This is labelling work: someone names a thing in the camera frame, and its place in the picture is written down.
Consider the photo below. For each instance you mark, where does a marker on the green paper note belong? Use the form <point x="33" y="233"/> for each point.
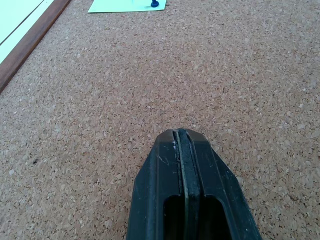
<point x="120" y="6"/>

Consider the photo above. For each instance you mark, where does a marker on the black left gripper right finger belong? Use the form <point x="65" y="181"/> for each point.
<point x="215" y="190"/>

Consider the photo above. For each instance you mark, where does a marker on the blue pushpin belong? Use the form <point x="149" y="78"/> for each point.
<point x="154" y="4"/>

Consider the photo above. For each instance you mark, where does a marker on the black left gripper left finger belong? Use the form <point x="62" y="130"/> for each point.
<point x="160" y="185"/>

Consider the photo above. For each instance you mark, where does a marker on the cork board with wooden frame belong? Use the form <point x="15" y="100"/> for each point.
<point x="100" y="100"/>

